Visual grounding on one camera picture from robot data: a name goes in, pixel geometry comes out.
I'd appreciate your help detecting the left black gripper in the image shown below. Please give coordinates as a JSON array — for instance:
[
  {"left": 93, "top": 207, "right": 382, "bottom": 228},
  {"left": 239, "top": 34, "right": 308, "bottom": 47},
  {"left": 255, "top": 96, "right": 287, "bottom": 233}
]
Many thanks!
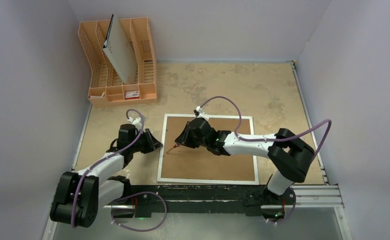
[{"left": 130, "top": 128, "right": 163, "bottom": 154}]

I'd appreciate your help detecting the white picture frame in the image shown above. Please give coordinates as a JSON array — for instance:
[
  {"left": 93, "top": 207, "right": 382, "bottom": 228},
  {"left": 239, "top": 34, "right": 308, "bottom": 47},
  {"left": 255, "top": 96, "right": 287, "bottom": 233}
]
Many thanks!
[{"left": 157, "top": 113, "right": 259, "bottom": 185}]

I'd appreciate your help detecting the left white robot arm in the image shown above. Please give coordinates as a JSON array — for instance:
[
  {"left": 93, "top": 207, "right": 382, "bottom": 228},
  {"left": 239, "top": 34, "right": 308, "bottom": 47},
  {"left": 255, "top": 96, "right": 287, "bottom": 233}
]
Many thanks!
[{"left": 49, "top": 123, "right": 163, "bottom": 228}]

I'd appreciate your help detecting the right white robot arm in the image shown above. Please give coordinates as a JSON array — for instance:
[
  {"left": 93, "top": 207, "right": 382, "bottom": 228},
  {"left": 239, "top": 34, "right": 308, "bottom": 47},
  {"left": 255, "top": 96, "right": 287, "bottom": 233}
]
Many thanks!
[{"left": 175, "top": 118, "right": 316, "bottom": 204}]

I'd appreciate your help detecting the small red white box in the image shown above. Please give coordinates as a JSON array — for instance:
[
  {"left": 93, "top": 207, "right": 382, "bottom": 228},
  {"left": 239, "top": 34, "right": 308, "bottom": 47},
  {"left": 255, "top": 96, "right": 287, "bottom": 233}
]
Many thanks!
[{"left": 124, "top": 91, "right": 140, "bottom": 100}]

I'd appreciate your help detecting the orange plastic file organizer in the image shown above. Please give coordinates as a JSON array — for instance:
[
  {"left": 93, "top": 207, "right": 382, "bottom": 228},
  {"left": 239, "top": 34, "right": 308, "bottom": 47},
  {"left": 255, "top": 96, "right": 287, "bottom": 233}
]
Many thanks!
[{"left": 78, "top": 15, "right": 158, "bottom": 108}]

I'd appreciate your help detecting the white board in organizer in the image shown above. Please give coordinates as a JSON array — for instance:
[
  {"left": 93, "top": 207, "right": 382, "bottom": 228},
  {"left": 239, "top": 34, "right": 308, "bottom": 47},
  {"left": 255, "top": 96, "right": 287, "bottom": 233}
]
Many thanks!
[{"left": 102, "top": 14, "right": 138, "bottom": 85}]

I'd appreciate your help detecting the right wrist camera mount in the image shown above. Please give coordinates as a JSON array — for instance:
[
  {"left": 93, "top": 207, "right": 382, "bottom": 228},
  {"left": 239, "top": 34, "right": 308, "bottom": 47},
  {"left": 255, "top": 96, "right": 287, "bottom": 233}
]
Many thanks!
[{"left": 193, "top": 106, "right": 210, "bottom": 122}]

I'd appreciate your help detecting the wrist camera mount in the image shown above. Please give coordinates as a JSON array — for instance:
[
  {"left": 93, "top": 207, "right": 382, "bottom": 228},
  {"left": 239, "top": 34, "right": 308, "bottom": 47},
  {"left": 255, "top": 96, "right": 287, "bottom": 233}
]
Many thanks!
[
  {"left": 127, "top": 116, "right": 144, "bottom": 131},
  {"left": 193, "top": 106, "right": 210, "bottom": 122}
]

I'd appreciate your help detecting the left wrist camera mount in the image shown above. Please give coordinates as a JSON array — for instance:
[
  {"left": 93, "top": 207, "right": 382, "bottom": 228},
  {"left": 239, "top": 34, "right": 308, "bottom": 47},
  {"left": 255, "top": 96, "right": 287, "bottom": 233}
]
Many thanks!
[{"left": 127, "top": 116, "right": 144, "bottom": 131}]

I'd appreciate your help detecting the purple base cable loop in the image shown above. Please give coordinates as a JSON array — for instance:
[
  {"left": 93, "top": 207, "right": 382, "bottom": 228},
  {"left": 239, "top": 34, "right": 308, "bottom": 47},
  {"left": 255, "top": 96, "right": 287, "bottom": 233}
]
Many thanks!
[{"left": 111, "top": 192, "right": 169, "bottom": 233}]

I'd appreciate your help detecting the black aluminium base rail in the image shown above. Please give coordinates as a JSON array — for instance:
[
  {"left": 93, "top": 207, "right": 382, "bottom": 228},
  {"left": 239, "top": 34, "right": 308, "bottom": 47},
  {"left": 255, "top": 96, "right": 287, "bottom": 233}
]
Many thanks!
[{"left": 50, "top": 183, "right": 345, "bottom": 220}]

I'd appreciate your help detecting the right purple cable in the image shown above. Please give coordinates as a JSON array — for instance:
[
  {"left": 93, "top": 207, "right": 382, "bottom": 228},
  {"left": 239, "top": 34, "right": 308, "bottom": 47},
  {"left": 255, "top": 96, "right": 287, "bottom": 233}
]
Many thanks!
[{"left": 196, "top": 96, "right": 333, "bottom": 226}]

